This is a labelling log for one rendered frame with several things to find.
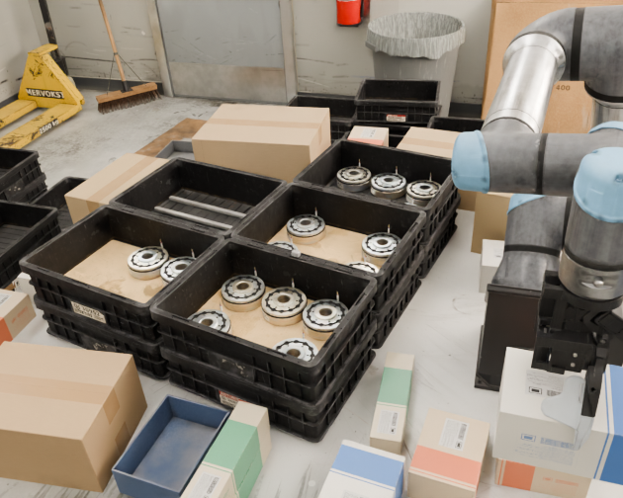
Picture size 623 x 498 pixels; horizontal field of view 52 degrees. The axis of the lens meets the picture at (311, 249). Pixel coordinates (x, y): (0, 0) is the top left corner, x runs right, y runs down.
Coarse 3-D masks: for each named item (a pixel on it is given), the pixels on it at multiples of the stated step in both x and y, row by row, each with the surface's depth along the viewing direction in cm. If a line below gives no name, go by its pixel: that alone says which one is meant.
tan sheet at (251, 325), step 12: (216, 300) 150; (228, 312) 146; (240, 312) 146; (252, 312) 146; (240, 324) 143; (252, 324) 142; (264, 324) 142; (300, 324) 141; (240, 336) 139; (252, 336) 139; (264, 336) 139; (276, 336) 139; (288, 336) 138; (300, 336) 138
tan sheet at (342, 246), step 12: (336, 228) 173; (276, 240) 169; (288, 240) 169; (324, 240) 168; (336, 240) 168; (348, 240) 168; (360, 240) 167; (312, 252) 164; (324, 252) 164; (336, 252) 163; (348, 252) 163; (360, 252) 163; (372, 264) 158
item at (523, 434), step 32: (512, 352) 88; (512, 384) 83; (544, 384) 83; (608, 384) 82; (512, 416) 79; (544, 416) 79; (608, 416) 78; (512, 448) 83; (544, 448) 81; (608, 448) 77; (608, 480) 80
